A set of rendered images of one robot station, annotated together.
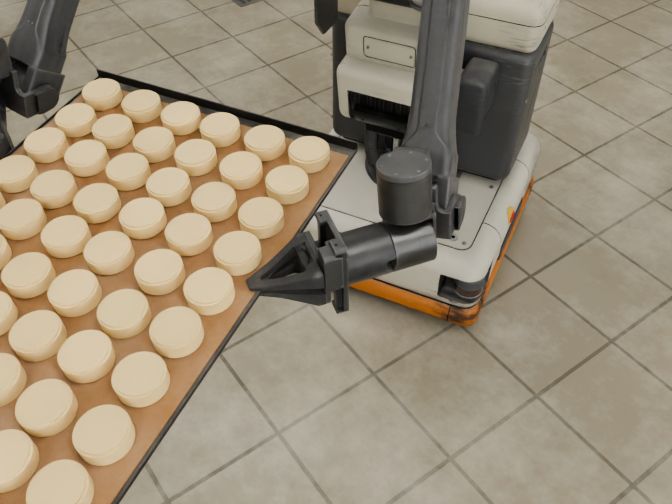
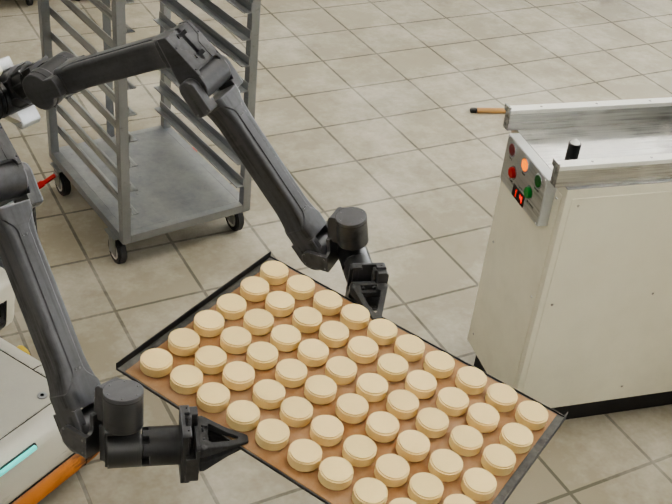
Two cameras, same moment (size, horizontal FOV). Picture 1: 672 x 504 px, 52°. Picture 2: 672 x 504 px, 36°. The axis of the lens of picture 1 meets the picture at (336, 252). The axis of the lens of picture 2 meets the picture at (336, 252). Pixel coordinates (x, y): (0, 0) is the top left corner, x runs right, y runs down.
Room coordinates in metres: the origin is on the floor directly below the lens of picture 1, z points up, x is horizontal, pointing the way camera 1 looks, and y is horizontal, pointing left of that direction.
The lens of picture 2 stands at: (0.44, 1.51, 2.11)
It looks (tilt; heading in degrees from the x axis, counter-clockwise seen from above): 35 degrees down; 275
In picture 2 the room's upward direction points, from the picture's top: 6 degrees clockwise
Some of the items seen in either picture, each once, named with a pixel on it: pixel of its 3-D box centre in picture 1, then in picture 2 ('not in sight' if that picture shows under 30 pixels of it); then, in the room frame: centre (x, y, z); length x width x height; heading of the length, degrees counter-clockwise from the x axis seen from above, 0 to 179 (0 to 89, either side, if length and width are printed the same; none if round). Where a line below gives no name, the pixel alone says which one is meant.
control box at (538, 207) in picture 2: not in sight; (527, 178); (0.16, -0.89, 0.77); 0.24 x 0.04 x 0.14; 114
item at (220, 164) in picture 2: not in sight; (196, 141); (1.26, -1.73, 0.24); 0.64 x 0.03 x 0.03; 132
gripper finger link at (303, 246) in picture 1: (291, 281); (369, 308); (0.49, 0.05, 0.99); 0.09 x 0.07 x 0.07; 110
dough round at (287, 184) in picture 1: (287, 184); (300, 287); (0.62, 0.06, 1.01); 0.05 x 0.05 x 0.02
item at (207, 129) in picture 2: not in sight; (196, 119); (1.26, -1.73, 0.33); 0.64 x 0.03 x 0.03; 132
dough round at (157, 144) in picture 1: (154, 144); (235, 340); (0.69, 0.23, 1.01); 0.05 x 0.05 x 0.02
